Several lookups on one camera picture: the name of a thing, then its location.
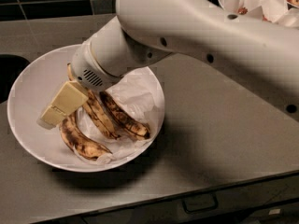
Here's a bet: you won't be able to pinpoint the red fruit pieces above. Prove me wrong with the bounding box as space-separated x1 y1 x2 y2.
237 7 248 15

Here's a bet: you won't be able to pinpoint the large white bowl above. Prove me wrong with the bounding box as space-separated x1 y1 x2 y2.
7 43 166 174

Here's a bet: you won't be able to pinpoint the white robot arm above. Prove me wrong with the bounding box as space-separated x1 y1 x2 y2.
37 0 299 129

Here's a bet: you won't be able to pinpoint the white paper in large bowl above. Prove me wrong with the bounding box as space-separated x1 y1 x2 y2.
77 68 164 169

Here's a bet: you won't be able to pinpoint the right dark spotted banana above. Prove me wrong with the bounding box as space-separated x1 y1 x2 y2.
99 91 150 140

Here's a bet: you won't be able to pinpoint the left brown spotted banana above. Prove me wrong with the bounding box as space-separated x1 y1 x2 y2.
59 113 111 161

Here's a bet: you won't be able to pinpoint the white gripper with vent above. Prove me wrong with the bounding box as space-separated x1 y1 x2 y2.
37 40 121 129

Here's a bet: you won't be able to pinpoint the dark drawer handle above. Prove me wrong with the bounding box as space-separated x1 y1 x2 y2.
182 194 219 214

